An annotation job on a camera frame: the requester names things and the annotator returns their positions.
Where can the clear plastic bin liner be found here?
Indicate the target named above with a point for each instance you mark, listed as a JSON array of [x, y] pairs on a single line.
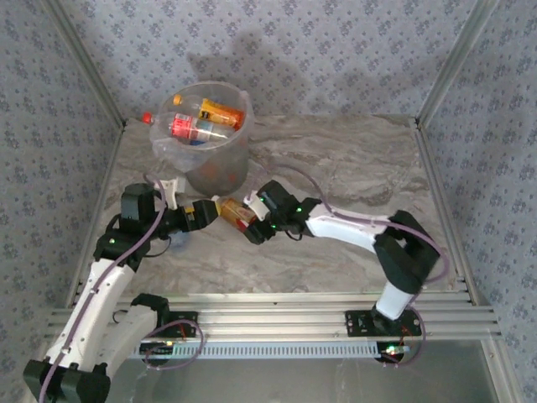
[[161, 144]]

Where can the brown tea bottle red label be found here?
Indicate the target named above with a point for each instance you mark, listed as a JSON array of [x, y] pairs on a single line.
[[235, 212]]

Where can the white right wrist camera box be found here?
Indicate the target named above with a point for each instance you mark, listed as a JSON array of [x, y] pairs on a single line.
[[256, 205]]

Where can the aluminium left corner post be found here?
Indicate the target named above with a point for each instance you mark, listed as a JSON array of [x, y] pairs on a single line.
[[88, 63]]

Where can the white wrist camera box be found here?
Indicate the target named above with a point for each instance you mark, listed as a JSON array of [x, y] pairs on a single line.
[[256, 205], [172, 191]]

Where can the right circuit board with LED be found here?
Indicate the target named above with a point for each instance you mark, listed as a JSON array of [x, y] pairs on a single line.
[[392, 349]]

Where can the circuit board with led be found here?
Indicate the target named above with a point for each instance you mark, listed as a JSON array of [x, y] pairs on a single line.
[[392, 349], [157, 347]]

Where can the orange juice bottle yellow label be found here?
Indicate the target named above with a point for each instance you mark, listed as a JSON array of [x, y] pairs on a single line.
[[220, 113]]

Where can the aluminium right side rail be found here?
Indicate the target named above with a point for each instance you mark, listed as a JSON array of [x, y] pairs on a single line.
[[434, 168]]

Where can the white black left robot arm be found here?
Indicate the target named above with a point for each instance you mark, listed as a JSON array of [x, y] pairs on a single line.
[[100, 302]]

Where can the clear bottle light blue label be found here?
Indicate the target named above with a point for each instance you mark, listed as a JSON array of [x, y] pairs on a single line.
[[181, 243]]

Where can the aluminium right corner post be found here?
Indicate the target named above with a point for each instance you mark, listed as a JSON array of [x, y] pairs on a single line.
[[455, 63]]

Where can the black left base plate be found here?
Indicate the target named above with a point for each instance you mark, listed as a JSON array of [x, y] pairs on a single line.
[[191, 319]]

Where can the aluminium rail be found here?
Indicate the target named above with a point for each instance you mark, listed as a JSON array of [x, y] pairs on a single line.
[[110, 168], [272, 319], [434, 168]]

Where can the left circuit board with LED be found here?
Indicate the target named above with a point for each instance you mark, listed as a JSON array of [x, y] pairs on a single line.
[[157, 347]]

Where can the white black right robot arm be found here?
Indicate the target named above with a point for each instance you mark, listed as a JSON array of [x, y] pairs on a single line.
[[344, 226]]

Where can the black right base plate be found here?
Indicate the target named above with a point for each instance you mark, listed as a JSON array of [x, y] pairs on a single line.
[[354, 325]]

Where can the aluminium corner post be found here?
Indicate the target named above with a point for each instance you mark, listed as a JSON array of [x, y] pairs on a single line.
[[88, 63], [455, 63]]

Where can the aluminium front rail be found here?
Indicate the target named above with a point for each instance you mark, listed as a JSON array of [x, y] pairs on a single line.
[[272, 319]]

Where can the grey mesh bin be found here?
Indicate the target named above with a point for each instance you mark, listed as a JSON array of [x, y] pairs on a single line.
[[218, 176]]

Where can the red label cola bottle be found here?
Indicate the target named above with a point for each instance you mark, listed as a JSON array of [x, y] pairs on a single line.
[[182, 126]]

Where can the aluminium left side rail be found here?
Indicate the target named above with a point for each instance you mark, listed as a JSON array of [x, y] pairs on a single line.
[[110, 168]]

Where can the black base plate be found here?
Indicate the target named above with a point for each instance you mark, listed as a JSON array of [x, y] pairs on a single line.
[[191, 319], [354, 325]]

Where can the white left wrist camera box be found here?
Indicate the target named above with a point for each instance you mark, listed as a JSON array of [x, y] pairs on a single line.
[[172, 191]]

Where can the grey metal panel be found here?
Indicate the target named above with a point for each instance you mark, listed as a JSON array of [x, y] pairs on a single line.
[[272, 382]]

